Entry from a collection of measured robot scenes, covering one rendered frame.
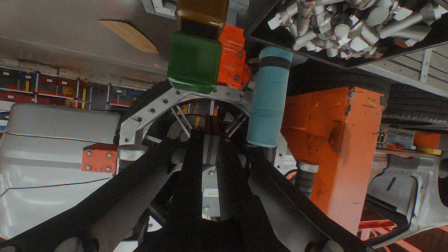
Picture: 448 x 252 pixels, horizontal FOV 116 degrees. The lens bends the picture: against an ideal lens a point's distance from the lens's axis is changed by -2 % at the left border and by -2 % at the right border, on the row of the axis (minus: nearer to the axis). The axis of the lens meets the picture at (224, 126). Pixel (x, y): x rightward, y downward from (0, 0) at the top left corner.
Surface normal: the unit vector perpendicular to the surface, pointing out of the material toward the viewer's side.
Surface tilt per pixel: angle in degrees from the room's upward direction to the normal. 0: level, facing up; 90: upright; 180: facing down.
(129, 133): 90
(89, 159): 90
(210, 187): 90
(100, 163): 90
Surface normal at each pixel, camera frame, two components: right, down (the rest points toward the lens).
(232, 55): 0.23, 0.08
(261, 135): -0.33, 0.04
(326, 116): -0.96, -0.13
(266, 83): -0.51, -0.06
